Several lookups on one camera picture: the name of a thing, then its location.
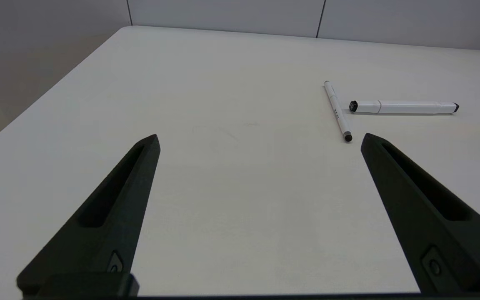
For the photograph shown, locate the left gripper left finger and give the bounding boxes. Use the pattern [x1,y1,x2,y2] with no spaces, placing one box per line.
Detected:
[16,134,161,297]

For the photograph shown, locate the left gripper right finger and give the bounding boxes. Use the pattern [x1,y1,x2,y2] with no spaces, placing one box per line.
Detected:
[360,132,480,295]

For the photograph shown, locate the thin white pen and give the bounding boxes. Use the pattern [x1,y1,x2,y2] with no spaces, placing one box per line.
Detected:
[323,80,353,143]

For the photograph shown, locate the thick white marker black caps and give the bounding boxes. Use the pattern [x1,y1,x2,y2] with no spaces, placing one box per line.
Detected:
[349,100,460,115]

